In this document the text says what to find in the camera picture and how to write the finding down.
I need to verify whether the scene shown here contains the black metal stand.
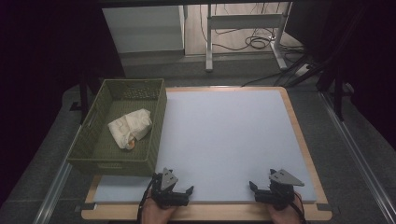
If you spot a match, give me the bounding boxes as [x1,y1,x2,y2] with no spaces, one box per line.
[69,70,92,125]

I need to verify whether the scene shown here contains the white cabinet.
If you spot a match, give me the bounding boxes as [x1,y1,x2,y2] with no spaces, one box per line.
[102,5,186,54]

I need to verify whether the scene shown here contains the green woven plastic basket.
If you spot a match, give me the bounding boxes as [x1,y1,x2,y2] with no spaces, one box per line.
[66,77,168,177]

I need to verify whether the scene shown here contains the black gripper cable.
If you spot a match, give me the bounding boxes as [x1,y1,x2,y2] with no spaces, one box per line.
[136,176,157,224]
[291,191,308,224]

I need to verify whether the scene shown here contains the long black floor cable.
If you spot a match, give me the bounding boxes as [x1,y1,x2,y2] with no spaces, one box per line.
[240,70,283,88]

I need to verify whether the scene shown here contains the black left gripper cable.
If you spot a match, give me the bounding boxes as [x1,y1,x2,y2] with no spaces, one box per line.
[136,176,157,224]

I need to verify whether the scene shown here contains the grey metal rail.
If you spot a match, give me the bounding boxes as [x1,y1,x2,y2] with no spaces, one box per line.
[32,124,84,224]
[318,91,396,224]

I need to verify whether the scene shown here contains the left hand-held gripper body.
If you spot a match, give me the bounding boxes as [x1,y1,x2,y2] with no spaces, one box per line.
[153,167,191,208]

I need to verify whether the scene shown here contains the black tripod stand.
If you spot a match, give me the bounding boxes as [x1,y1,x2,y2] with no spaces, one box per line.
[281,6,354,122]

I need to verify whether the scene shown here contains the person's left hand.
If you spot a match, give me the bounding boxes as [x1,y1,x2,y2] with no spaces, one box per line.
[141,189,178,224]

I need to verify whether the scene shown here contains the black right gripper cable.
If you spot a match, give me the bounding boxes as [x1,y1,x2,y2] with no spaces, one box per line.
[291,191,308,224]

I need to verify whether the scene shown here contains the black coiled floor cables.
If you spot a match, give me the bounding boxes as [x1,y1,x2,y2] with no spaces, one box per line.
[199,3,304,54]

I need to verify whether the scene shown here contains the white power strip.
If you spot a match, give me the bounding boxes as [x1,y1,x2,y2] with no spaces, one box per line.
[293,63,313,77]

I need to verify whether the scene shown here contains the cream bear print cloth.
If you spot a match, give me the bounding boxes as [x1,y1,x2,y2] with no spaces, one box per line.
[107,108,153,151]

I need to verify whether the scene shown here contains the black corner bracket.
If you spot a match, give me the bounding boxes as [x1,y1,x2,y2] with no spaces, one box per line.
[74,202,98,213]
[315,203,333,213]

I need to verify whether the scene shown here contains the white metal desk frame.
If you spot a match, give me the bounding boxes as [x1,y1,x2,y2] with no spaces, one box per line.
[205,2,293,73]

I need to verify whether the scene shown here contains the person's right hand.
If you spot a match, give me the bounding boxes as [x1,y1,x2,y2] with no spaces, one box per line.
[267,194,305,224]

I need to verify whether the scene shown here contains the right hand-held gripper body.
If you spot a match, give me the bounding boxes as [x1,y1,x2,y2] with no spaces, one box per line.
[254,168,305,211]

